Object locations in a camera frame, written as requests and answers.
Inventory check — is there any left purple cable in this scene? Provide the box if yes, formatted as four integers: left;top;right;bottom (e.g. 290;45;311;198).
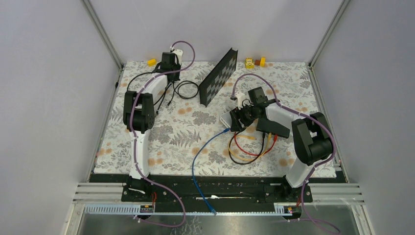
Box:
129;40;196;228

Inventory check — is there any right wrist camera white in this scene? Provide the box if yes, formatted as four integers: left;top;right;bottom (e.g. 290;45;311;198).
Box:
232;92;246;109

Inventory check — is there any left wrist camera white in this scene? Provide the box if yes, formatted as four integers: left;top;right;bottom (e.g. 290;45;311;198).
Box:
170;47;183;63

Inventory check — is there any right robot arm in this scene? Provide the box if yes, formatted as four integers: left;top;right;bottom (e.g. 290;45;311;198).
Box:
229;87;334;202

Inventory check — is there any yellow patterned toy block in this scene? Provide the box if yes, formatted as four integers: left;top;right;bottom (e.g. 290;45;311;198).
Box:
245;58;255;69

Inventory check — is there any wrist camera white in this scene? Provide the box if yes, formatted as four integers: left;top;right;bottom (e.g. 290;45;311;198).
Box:
232;92;246;109
170;47;183;63

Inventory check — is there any yellow toy block left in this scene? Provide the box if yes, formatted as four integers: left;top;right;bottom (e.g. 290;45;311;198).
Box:
147;59;157;67

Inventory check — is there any yellow ethernet cable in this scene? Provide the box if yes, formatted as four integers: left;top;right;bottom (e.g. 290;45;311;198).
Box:
227;133;273;162

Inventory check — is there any black round ethernet cable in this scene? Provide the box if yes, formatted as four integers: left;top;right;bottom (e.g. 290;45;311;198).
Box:
168;80;200;107

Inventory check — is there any checkerboard calibration board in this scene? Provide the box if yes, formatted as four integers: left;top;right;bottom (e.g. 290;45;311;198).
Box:
199;48;238;107

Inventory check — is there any blue ethernet cable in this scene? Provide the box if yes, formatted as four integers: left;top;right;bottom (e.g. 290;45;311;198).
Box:
191;128;231;215

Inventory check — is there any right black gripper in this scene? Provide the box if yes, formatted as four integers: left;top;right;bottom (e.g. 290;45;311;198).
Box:
230;102;258;132

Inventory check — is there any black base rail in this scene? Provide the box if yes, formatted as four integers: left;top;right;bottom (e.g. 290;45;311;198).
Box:
89;172;346;213

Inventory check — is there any white network switch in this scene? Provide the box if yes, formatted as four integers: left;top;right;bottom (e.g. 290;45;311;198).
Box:
220;111;232;129

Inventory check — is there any black network switch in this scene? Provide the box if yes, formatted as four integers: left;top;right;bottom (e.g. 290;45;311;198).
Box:
256;118;290;139

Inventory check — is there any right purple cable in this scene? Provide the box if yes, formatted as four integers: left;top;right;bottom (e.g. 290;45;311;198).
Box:
231;73;343;235

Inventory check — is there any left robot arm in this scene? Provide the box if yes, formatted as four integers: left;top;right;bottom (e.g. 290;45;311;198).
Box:
123;49;183;201

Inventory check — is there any black teal-plug ethernet cable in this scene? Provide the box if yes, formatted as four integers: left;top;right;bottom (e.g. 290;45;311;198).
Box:
126;71;172;116

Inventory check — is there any purple cable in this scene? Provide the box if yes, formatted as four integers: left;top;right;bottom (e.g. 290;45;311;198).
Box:
129;40;196;228
231;73;343;235

